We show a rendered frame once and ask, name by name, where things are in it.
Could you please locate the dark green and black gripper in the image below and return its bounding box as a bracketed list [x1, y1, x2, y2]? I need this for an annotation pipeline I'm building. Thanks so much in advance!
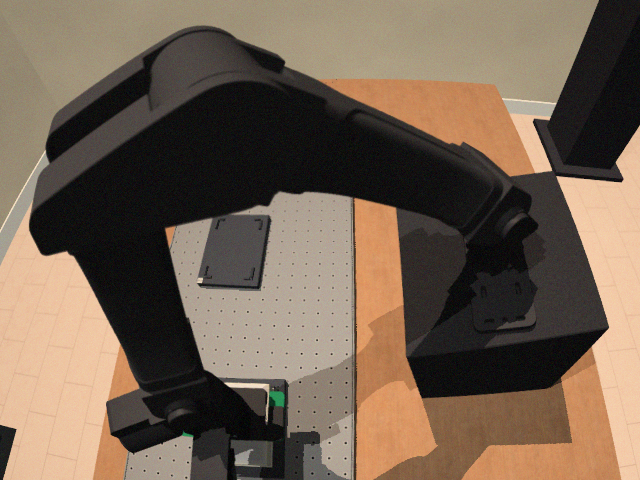
[209, 386, 285, 442]

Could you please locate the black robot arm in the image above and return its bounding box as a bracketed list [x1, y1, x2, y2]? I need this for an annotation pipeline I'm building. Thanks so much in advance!
[29, 25, 538, 480]

